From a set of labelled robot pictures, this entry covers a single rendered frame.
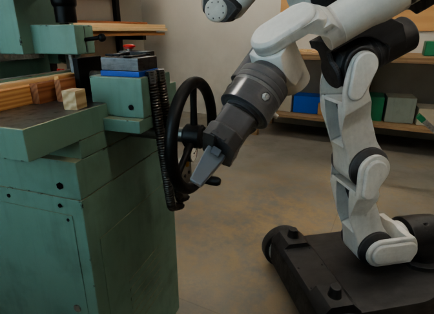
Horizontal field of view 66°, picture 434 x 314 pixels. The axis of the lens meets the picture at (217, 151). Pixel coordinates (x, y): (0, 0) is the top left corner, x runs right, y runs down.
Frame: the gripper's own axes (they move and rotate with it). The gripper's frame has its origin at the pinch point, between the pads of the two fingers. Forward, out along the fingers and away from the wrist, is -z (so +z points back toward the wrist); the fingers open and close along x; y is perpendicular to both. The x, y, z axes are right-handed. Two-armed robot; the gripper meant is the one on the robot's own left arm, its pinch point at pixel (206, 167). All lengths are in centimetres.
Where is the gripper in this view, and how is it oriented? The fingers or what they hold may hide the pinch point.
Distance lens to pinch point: 51.3
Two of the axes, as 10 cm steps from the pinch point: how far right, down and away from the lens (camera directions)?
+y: -8.4, -5.3, 1.1
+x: -0.5, 2.7, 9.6
